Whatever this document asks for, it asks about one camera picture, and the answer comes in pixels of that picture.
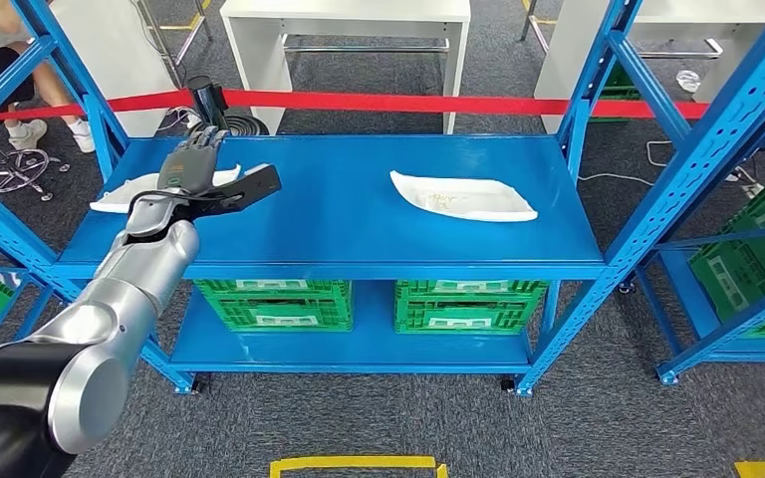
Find red barrier belt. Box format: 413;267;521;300
0;89;765;123

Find chrome tube bar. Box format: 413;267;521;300
633;37;725;61

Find office chair chrome base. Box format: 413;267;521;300
0;134;72;202

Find plain white plastic part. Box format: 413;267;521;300
90;164;243;214

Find white plastic part with writing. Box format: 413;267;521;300
389;169;540;224

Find grey metal frame legs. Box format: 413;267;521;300
519;0;556;58
134;0;213;87

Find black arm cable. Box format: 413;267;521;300
124;188;189;222

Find black stanchion post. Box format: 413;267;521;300
184;74;270;137

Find white floor cable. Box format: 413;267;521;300
577;139;670;187

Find person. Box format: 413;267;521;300
0;0;97;156

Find white table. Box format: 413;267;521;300
219;0;473;136
534;0;765;117
49;0;179;138

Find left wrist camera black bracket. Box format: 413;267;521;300
177;164;283;222

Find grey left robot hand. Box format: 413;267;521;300
156;124;231;199

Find blue metal shelf rack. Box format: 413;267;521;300
0;0;765;397
0;253;54;370
636;121;765;386

